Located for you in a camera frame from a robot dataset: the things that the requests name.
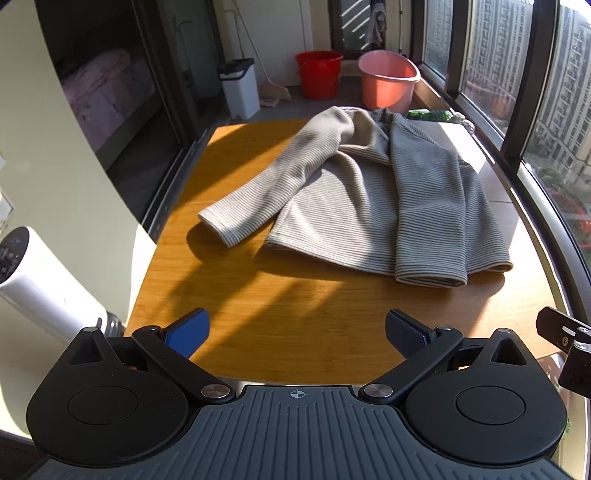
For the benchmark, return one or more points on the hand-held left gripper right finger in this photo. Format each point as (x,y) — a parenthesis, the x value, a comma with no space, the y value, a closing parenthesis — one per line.
(406,332)

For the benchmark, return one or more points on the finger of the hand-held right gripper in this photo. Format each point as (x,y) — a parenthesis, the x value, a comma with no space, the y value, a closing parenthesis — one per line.
(561,330)

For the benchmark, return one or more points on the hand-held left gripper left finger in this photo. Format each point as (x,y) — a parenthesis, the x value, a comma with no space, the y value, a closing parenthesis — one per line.
(189,332)

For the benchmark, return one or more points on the striped beige knit sweater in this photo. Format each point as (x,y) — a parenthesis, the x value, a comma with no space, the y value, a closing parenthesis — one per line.
(346,207)

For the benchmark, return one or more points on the white cylindrical appliance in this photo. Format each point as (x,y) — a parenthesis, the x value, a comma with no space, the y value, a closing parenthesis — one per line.
(46,286)

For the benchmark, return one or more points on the white knotted cloth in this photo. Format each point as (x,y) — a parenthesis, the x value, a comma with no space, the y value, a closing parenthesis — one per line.
(465,122)

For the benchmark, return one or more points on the green leafy plant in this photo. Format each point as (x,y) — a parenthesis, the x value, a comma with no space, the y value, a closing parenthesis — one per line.
(427,115)

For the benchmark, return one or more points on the pink plastic basin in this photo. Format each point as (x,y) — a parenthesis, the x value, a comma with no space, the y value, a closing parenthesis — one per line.
(385,90)

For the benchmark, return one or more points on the white trash bin black lid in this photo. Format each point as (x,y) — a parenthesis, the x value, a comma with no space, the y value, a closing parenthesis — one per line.
(240,92)

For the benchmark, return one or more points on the bed with pink blanket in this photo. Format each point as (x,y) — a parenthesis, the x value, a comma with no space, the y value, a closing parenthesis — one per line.
(106,97)

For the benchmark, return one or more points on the broom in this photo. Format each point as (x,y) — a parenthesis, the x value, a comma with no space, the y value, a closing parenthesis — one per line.
(275,94)

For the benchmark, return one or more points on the red plastic bucket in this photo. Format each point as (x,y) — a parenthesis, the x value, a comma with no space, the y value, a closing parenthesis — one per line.
(318,76)

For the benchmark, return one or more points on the apartment buildings outside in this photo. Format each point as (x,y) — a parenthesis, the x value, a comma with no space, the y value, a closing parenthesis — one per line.
(494,50)

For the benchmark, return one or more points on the white pole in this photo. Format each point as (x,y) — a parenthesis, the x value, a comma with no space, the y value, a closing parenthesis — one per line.
(400,25)

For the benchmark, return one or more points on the grey hanging cloth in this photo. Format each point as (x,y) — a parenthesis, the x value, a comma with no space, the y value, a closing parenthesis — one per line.
(378,23)

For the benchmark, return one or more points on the black window frame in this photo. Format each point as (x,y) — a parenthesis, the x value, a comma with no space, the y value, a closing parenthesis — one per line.
(519,92)

